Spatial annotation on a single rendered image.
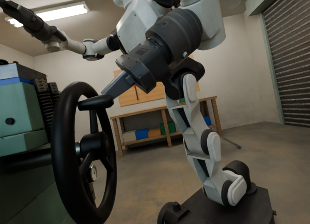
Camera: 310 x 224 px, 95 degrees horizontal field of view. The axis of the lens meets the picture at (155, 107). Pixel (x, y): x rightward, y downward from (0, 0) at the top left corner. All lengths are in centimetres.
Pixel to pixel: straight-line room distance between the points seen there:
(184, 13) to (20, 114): 33
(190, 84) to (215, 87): 312
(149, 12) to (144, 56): 42
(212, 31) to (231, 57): 382
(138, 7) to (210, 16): 39
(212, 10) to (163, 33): 11
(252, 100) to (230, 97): 53
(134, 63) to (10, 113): 23
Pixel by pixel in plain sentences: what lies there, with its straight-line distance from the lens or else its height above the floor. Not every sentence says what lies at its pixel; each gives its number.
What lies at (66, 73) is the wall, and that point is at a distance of 424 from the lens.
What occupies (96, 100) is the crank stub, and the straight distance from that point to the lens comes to 26.
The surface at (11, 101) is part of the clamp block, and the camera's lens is 35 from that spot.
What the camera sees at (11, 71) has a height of 98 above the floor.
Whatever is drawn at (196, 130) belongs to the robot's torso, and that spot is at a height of 70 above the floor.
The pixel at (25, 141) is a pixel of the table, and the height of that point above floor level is 86.
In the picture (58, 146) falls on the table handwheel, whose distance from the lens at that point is 22.
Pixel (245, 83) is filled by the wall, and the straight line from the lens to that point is 418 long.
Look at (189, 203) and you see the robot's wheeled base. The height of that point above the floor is 17.
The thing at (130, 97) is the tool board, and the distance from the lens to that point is 356.
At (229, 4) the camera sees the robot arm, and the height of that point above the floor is 106.
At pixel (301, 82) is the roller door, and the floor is 79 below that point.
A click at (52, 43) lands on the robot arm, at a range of 95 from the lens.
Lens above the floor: 87
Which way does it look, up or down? level
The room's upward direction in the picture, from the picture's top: 11 degrees counter-clockwise
